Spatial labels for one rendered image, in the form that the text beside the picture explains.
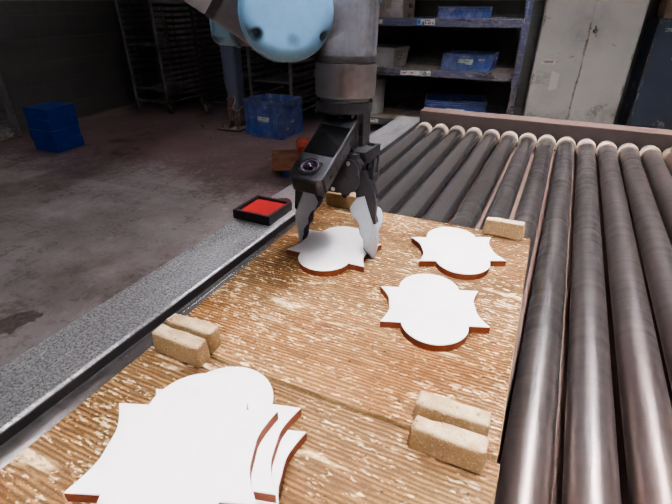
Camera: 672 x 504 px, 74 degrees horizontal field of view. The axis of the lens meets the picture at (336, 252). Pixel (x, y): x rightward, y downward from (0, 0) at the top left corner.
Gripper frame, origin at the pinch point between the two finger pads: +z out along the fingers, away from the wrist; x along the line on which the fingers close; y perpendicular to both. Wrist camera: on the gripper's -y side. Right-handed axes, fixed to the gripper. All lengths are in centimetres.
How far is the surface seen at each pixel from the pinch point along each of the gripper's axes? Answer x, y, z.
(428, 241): -11.8, 7.0, -0.6
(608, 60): -67, 444, -7
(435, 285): -15.5, -4.0, 0.0
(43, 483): 5.2, -40.8, 2.9
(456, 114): 1, 91, -5
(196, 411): -4.9, -34.7, -3.2
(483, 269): -20.3, 2.3, -0.4
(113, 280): 160, 83, 90
